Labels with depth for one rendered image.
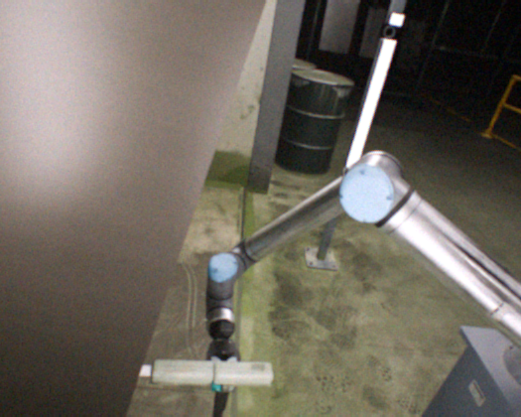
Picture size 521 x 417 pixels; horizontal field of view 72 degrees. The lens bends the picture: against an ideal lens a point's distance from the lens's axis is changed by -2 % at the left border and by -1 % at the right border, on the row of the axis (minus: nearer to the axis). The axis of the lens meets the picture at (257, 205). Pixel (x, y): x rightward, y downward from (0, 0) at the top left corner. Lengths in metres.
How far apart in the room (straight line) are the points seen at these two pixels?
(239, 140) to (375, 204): 2.11
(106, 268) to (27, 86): 0.29
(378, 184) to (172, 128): 0.44
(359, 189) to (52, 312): 0.63
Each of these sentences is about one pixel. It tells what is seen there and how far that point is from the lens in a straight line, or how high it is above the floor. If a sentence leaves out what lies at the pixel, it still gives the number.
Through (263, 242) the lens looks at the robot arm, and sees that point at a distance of 1.16.
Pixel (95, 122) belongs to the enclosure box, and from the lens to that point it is 0.53.
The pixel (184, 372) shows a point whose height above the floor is 0.56.
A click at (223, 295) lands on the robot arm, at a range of 1.19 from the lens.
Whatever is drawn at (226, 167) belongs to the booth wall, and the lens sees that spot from 2.91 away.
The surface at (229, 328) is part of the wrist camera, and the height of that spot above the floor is 0.59.
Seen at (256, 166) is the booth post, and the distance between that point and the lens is 2.90.
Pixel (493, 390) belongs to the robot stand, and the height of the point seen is 0.61.
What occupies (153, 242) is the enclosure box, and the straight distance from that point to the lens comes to 0.60.
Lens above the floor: 1.38
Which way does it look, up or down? 29 degrees down
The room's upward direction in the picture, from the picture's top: 10 degrees clockwise
